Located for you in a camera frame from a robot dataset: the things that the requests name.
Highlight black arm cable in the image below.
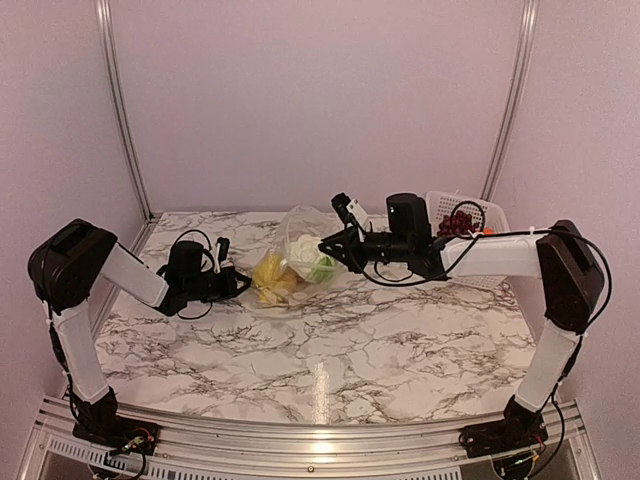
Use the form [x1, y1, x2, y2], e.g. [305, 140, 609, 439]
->
[154, 228, 231, 321]
[362, 199, 616, 336]

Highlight aluminium corner post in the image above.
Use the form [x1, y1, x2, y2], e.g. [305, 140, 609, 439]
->
[95, 0, 154, 222]
[480, 0, 540, 201]

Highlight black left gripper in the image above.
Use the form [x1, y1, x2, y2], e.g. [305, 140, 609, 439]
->
[184, 266, 252, 302]

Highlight fake yellow banana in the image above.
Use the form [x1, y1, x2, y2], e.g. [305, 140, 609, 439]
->
[252, 252, 298, 305]

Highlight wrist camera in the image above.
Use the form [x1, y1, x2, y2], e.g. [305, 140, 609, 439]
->
[213, 237, 230, 274]
[331, 192, 370, 233]

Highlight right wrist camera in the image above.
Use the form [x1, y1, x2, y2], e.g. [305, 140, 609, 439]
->
[331, 192, 370, 233]

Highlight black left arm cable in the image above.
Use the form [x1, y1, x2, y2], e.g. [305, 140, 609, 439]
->
[154, 228, 231, 321]

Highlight clear zip top bag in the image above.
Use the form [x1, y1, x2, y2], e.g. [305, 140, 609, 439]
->
[252, 206, 346, 307]

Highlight fake white cauliflower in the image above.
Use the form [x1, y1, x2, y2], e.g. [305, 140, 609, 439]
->
[288, 234, 324, 282]

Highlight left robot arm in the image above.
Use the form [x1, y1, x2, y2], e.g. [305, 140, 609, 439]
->
[27, 219, 252, 454]

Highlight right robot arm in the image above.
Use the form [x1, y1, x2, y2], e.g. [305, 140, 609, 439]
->
[319, 193, 613, 458]

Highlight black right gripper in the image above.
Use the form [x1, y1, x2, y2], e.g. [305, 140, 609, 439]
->
[319, 224, 412, 273]

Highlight aluminium front rail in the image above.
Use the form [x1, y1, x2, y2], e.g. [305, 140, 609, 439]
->
[17, 397, 602, 479]

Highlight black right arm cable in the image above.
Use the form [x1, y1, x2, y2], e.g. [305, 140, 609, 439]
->
[362, 199, 616, 336]

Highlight aluminium corner post right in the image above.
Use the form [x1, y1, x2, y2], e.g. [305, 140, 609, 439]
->
[480, 0, 540, 201]

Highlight aluminium corner post left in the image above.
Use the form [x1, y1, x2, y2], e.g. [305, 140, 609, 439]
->
[95, 0, 154, 222]

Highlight fake green lettuce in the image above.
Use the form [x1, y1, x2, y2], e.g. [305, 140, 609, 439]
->
[307, 255, 340, 284]

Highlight fake red grapes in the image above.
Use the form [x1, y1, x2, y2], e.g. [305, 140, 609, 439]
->
[437, 210, 482, 237]

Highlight white perforated plastic basket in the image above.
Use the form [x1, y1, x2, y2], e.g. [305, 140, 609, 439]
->
[424, 190, 509, 290]

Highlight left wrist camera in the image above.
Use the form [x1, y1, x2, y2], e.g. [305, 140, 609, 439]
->
[213, 237, 230, 274]

